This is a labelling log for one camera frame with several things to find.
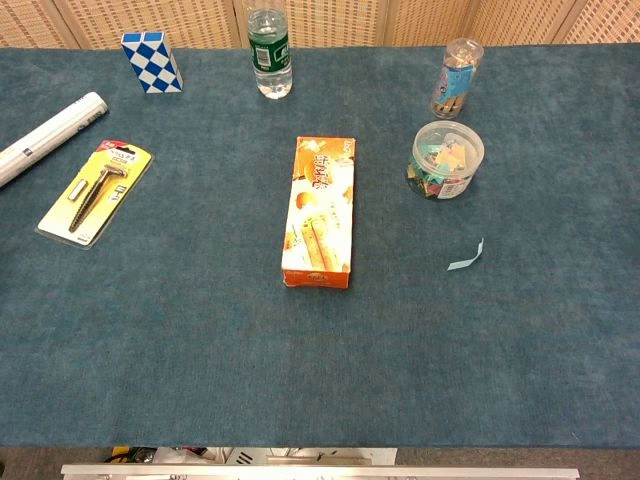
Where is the clear plastic water bottle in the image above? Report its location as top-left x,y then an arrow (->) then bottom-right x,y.
247,6 -> 294,100

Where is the clear tube of wooden pegs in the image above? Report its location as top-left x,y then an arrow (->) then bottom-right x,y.
430,37 -> 485,120

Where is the white rolled paper tube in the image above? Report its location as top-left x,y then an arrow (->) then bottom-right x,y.
0,91 -> 109,189

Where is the wicker folding screen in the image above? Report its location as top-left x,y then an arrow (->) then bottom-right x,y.
0,0 -> 640,50

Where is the blue felt table cloth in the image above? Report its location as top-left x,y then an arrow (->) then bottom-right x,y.
0,43 -> 640,449

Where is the clear jar of binder clips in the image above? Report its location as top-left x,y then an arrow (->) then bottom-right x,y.
405,120 -> 486,202

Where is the blue white snake cube puzzle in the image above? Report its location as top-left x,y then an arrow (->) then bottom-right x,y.
120,31 -> 185,95

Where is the orange snack box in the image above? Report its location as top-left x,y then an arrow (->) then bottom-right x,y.
280,136 -> 357,290

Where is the small light blue paper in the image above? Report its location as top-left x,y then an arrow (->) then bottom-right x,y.
446,237 -> 486,272

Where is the aluminium profile rail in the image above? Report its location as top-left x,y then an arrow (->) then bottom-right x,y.
60,463 -> 581,480

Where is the razor in yellow blister pack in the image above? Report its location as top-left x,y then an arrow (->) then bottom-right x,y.
35,139 -> 155,251

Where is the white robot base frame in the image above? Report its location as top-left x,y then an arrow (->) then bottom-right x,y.
152,446 -> 399,466

